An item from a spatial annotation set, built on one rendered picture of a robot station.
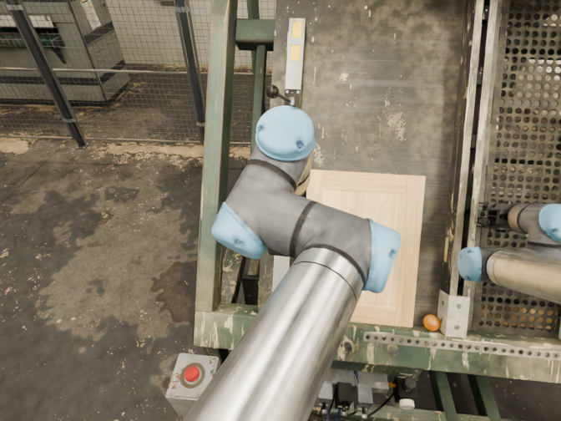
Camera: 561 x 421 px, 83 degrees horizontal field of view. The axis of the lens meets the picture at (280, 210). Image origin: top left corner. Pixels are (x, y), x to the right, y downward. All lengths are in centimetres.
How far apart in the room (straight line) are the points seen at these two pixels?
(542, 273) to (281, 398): 52
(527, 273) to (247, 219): 50
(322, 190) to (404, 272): 37
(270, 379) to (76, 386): 204
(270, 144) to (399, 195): 74
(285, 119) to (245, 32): 85
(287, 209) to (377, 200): 72
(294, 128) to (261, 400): 29
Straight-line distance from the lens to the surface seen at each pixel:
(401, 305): 114
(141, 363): 216
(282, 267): 105
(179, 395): 102
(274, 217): 37
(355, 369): 122
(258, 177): 40
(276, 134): 40
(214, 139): 107
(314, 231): 35
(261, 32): 124
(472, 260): 80
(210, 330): 114
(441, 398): 192
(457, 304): 114
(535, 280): 68
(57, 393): 229
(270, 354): 25
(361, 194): 106
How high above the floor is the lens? 187
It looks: 43 degrees down
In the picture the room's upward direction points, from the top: straight up
